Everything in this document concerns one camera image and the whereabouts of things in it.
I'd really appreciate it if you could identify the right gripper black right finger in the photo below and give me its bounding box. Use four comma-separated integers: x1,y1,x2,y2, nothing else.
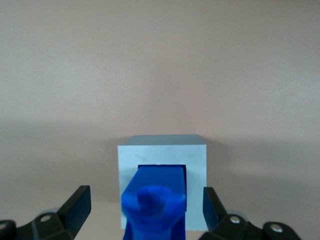
198,186,302,240

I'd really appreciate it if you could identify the blue plastic part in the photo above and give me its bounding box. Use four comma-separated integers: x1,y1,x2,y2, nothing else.
120,163,188,240

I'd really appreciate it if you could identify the light blue hollow cube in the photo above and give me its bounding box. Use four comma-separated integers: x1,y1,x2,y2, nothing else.
116,134,209,232

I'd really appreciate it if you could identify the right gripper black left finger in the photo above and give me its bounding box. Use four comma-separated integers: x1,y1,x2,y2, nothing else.
0,184,92,240

